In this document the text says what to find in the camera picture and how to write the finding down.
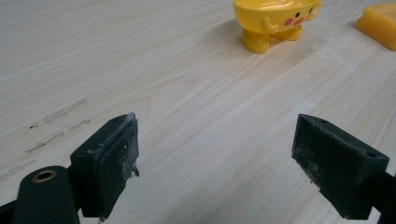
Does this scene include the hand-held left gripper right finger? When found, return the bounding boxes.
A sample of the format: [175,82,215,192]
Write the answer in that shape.
[290,113,390,220]

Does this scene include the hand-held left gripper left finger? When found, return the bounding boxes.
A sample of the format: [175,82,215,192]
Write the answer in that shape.
[69,111,140,222]

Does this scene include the yellow block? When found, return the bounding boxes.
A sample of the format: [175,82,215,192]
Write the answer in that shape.
[354,2,396,52]

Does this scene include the yellow duck toy figure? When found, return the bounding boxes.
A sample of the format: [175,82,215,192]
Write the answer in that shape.
[232,0,323,55]

